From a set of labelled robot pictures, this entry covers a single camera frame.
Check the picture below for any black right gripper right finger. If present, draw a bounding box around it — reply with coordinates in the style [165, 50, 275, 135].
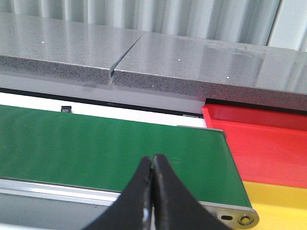
[153, 154, 230, 230]

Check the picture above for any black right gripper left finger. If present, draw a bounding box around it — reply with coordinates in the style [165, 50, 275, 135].
[84, 156, 152, 230]

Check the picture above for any green conveyor belt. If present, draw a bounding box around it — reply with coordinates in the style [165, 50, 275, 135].
[0, 105, 259, 230]

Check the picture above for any yellow plastic tray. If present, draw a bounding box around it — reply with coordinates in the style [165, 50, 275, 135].
[244, 181, 307, 230]

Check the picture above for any red plastic tray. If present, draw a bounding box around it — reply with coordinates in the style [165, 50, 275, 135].
[202, 104, 307, 188]

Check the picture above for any small black connector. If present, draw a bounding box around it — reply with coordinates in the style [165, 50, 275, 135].
[61, 106, 72, 113]

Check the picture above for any white pleated curtain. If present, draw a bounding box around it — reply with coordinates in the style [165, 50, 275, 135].
[0, 0, 307, 52]

